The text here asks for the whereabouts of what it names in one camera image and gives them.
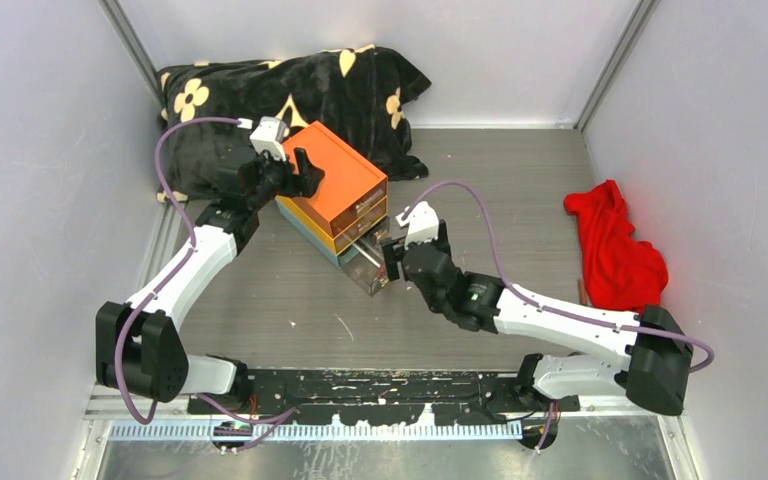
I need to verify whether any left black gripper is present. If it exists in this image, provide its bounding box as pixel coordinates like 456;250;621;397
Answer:
247;147;323;211

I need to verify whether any small drawer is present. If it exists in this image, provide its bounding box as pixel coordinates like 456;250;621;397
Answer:
341;235;390;297

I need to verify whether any orange drawer organizer box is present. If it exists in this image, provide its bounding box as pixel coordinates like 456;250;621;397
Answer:
275;121;388;268

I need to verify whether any white silver pencil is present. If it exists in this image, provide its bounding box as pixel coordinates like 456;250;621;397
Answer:
352;241;386;272

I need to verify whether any orange brown lip pen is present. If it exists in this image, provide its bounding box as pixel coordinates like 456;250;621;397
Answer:
577;279;588;305

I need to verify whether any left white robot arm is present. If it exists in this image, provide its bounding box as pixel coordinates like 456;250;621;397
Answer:
96;147;325;413

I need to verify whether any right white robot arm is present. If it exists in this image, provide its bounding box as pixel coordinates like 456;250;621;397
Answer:
383;240;694;416

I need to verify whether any black floral plush blanket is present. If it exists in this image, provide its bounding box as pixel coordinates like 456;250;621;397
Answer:
157;45;432;201

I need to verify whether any red cloth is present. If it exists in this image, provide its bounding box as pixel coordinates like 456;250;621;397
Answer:
563;179;669;313

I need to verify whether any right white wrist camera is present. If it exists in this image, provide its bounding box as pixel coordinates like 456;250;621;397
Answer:
395;200;444;247

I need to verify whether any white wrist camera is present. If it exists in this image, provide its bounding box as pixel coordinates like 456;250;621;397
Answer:
395;200;444;247
249;116;288;161

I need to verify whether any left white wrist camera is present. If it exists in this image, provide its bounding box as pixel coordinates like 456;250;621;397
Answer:
249;116;288;161

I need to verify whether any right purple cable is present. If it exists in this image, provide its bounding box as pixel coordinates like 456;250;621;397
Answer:
397;180;716;374

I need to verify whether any purple cable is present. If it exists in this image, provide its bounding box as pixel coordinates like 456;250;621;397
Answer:
397;180;716;374
113;116;254;427

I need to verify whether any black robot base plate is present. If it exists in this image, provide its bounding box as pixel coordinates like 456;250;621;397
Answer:
217;369;549;427

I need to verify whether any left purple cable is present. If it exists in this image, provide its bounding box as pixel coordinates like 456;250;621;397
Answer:
113;116;254;427

